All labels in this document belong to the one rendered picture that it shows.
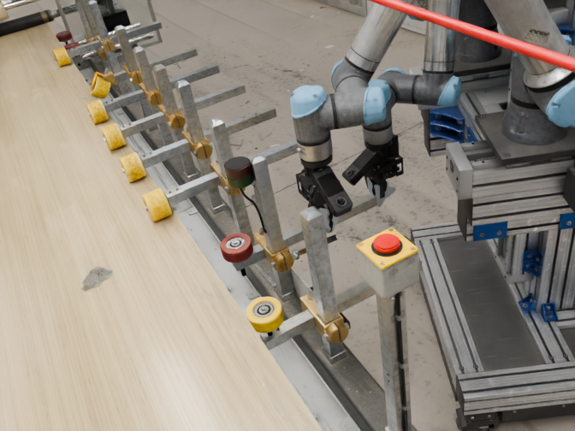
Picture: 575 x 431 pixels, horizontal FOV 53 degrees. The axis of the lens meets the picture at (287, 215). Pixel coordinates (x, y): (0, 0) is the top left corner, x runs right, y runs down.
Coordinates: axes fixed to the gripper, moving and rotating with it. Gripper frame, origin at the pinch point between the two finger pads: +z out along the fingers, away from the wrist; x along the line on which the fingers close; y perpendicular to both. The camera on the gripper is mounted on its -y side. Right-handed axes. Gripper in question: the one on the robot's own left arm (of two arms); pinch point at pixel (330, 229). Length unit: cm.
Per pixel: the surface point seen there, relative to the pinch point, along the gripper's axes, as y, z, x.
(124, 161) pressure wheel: 64, -3, 34
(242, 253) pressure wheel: 11.1, 4.7, 19.5
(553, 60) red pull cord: -72, -70, 18
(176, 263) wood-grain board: 17.9, 4.5, 34.7
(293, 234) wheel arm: 14.0, 8.5, 4.3
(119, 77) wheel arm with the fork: 139, 0, 17
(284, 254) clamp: 7.4, 7.5, 10.1
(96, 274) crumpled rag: 25, 3, 53
